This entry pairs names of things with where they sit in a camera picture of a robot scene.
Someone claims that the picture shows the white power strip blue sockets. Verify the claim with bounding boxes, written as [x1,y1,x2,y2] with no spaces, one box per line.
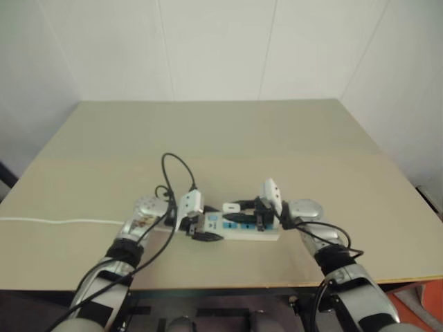
[152,210,280,243]

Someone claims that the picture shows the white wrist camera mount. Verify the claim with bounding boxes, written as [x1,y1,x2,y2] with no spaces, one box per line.
[174,190,206,232]
[259,178,284,212]

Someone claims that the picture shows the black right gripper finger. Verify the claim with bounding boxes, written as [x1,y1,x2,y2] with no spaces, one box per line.
[225,199,259,213]
[221,213,259,225]

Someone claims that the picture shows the dark rounded shape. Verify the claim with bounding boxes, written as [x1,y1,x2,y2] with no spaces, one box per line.
[168,315,197,332]

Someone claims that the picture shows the white power strip cord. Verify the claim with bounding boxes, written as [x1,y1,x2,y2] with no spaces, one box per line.
[0,215,126,225]

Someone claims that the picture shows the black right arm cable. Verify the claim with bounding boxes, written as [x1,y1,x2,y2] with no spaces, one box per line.
[279,200,365,332]

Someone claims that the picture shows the black table frame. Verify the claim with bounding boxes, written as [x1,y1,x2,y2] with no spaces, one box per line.
[117,282,350,332]

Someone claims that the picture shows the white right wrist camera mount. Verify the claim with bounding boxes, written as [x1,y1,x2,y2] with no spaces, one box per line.
[259,178,284,212]

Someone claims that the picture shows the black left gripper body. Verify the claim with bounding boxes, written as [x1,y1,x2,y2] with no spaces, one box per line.
[185,212,208,237]

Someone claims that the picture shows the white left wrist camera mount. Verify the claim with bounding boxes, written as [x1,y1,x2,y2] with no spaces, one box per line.
[174,190,206,232]

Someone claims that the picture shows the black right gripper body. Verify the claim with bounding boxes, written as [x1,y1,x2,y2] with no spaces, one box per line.
[253,196,278,232]

